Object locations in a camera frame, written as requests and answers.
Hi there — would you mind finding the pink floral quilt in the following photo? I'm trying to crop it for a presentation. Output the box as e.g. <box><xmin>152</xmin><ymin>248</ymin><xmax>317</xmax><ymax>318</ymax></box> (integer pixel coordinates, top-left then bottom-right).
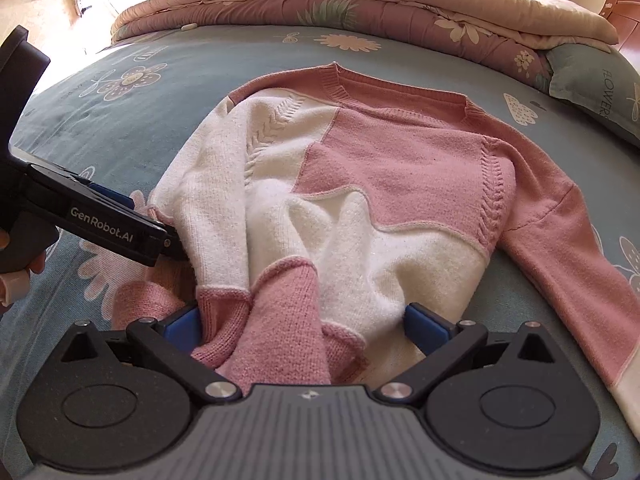
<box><xmin>111</xmin><ymin>0</ymin><xmax>621</xmax><ymax>93</ymax></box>

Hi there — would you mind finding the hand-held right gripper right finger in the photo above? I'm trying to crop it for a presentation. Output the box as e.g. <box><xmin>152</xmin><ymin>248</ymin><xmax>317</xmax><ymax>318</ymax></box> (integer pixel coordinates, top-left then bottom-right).
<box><xmin>377</xmin><ymin>302</ymin><xmax>558</xmax><ymax>407</ymax></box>

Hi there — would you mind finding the grey-green printed pillow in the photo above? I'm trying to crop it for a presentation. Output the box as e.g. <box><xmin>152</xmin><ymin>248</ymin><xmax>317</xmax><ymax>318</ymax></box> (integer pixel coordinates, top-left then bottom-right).
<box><xmin>545</xmin><ymin>42</ymin><xmax>640</xmax><ymax>148</ymax></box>

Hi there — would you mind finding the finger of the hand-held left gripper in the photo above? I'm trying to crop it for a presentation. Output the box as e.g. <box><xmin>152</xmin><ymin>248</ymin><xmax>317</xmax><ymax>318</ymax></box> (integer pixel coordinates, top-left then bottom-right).
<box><xmin>149</xmin><ymin>210</ymin><xmax>195</xmax><ymax>266</ymax></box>
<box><xmin>75</xmin><ymin>172</ymin><xmax>136</xmax><ymax>212</ymax></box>

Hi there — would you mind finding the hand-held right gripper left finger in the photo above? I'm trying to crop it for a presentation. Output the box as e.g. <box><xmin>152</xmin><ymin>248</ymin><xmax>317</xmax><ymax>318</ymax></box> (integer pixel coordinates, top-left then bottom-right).
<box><xmin>60</xmin><ymin>305</ymin><xmax>243</xmax><ymax>407</ymax></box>

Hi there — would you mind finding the person's left hand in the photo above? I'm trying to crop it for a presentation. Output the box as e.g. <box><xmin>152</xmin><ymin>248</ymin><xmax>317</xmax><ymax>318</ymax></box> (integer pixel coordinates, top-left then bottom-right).
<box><xmin>0</xmin><ymin>230</ymin><xmax>47</xmax><ymax>311</ymax></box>

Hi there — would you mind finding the pink and white knit sweater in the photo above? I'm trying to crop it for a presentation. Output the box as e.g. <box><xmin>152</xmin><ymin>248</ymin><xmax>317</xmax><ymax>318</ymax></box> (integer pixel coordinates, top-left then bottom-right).
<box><xmin>107</xmin><ymin>62</ymin><xmax>640</xmax><ymax>441</ymax></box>

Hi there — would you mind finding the wooden headboard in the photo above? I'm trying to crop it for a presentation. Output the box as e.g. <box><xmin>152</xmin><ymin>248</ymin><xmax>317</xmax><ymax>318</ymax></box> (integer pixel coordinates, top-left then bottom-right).
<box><xmin>602</xmin><ymin>0</ymin><xmax>640</xmax><ymax>53</ymax></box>

